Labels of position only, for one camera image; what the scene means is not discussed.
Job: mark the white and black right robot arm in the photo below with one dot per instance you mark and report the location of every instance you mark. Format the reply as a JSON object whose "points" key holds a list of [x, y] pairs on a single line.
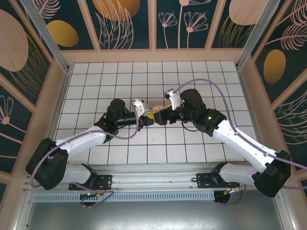
{"points": [[235, 139]]}

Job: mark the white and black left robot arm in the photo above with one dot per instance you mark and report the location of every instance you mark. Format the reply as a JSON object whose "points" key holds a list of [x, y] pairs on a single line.
{"points": [[81, 141]]}

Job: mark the grey metal sheet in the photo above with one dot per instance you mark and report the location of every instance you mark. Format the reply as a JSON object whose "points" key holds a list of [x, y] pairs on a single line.
{"points": [[153, 215]]}

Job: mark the aluminium side rail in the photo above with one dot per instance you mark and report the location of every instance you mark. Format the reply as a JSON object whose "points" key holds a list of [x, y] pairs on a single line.
{"points": [[247, 95], [60, 95]]}

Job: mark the aluminium mounting rail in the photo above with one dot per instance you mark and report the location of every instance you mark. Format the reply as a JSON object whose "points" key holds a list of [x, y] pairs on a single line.
{"points": [[153, 178]]}

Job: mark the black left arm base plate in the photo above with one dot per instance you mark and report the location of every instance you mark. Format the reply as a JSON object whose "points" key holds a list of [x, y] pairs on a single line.
{"points": [[105, 180]]}

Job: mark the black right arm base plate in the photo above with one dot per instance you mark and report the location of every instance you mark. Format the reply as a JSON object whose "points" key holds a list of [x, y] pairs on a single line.
{"points": [[204, 180]]}

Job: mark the aluminium corner post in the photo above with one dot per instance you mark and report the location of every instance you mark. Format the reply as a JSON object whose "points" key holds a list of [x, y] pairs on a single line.
{"points": [[263, 31], [44, 31]]}

